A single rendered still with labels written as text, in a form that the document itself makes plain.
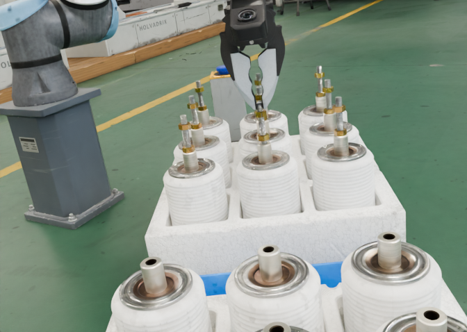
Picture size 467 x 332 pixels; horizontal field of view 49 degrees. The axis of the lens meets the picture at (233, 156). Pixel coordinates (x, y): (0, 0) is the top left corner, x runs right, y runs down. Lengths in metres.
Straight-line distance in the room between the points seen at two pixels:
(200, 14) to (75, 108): 3.05
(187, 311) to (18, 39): 0.87
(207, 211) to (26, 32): 0.65
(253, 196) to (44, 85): 0.64
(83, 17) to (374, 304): 0.97
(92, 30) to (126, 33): 2.28
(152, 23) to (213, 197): 3.04
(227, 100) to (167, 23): 2.77
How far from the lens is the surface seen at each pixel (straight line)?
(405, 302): 0.51
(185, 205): 0.79
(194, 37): 4.03
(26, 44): 1.25
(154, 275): 0.52
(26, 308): 1.06
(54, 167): 1.27
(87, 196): 1.32
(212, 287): 0.79
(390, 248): 0.52
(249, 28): 0.66
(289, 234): 0.78
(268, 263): 0.51
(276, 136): 0.90
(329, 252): 0.80
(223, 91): 1.16
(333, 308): 0.60
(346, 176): 0.78
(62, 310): 1.02
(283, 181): 0.78
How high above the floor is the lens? 0.55
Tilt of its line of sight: 21 degrees down
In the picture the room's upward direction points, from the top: 8 degrees counter-clockwise
